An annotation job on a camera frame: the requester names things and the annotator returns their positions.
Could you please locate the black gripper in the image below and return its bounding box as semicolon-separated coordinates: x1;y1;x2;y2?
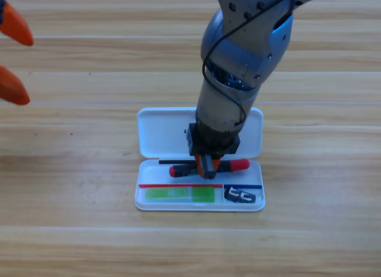
0;0;35;106
185;121;242;180

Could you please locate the red black marker pen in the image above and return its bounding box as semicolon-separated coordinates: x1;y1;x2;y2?
168;158;251;178

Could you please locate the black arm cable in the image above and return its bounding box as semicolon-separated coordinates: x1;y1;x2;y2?
202;0;296;125

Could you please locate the green eraser bar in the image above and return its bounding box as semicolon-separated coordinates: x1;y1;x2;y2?
145;185;216;204

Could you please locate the white Unitree pencil case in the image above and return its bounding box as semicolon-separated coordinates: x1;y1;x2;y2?
134;107;266;212

